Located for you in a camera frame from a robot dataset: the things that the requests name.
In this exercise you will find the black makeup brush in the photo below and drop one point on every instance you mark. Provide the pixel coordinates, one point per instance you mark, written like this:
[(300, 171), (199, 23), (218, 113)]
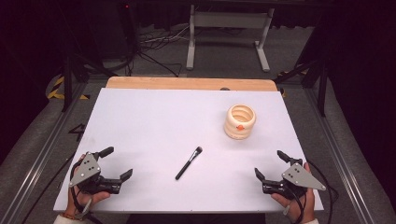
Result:
[(186, 166)]

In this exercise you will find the white metal stand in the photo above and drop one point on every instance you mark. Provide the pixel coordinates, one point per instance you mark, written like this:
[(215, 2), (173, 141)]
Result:
[(230, 20)]

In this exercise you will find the cream ribbed brush holder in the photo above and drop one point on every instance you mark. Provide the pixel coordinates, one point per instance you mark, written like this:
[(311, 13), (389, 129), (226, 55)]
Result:
[(232, 128)]

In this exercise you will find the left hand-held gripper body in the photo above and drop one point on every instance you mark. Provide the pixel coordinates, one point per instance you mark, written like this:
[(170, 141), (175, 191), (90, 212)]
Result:
[(85, 171)]

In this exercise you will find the black tripod stand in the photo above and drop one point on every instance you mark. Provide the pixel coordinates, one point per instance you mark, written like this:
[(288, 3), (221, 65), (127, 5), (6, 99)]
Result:
[(322, 90), (67, 84)]

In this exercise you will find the black tower with red light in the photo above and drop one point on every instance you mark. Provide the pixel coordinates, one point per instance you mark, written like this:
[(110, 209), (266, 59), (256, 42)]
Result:
[(127, 28)]

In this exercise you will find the white table board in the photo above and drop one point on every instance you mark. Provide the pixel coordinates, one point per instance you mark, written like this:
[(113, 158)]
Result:
[(155, 124)]

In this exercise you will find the aluminium floor rail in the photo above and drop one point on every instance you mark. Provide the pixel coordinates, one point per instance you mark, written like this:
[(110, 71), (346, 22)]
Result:
[(339, 155), (40, 158)]

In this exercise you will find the wooden table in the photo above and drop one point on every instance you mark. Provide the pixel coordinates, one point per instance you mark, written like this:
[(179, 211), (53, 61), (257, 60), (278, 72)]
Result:
[(186, 83)]

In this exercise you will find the person's left hand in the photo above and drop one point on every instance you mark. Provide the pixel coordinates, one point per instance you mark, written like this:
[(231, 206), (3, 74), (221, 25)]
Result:
[(90, 199)]

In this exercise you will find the person's dark clothing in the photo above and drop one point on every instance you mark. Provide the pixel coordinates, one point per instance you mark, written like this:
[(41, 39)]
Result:
[(196, 218)]

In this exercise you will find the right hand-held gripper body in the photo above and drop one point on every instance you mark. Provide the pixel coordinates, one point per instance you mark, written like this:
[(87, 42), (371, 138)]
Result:
[(300, 179)]

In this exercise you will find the person's right hand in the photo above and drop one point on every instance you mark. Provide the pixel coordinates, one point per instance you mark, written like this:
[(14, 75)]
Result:
[(308, 205)]

